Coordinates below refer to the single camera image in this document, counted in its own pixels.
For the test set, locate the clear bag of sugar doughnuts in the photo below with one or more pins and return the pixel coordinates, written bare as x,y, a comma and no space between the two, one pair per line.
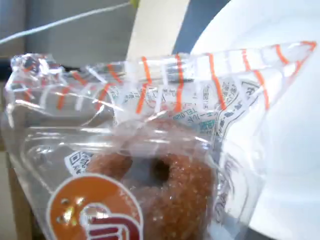
140,150

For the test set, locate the round white dish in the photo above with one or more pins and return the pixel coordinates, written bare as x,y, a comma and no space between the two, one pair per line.
287,140

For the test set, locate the dark grey textured mat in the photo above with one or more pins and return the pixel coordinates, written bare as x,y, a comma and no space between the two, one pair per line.
186,27

